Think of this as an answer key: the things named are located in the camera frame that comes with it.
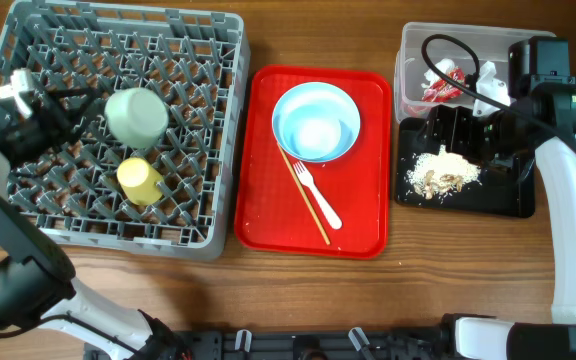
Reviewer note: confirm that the rice and food scraps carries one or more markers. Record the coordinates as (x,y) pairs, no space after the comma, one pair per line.
(440,175)

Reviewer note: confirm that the black tray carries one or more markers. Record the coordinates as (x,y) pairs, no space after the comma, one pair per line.
(510,192)

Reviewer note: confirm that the green bowl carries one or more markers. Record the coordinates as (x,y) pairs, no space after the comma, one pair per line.
(136,117)

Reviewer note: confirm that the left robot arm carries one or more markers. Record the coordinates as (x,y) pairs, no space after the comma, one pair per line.
(39,288)

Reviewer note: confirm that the red plastic tray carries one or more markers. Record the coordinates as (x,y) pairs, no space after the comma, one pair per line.
(270,212)

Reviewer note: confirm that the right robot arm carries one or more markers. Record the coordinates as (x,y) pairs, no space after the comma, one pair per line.
(541,119)

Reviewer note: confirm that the red snack wrapper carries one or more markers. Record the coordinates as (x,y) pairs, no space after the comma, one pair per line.
(438,90)

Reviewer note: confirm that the light blue bowl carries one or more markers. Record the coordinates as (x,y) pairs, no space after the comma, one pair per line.
(318,127)

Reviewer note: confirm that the light blue plate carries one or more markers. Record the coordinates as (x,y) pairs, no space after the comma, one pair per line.
(280,100)

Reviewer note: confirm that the white plastic fork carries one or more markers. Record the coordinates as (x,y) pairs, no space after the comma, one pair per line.
(306,178)

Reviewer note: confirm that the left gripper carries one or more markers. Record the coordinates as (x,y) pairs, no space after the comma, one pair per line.
(60,123)

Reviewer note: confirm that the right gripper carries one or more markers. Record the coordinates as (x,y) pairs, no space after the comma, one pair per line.
(459,119)

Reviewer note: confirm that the wooden chopstick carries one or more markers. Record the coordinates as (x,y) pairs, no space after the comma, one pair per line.
(303,195)

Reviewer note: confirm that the yellow cup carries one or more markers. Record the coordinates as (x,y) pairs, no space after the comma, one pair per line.
(138,180)

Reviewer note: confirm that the grey dishwasher rack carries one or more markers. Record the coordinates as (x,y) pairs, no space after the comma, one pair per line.
(195,61)

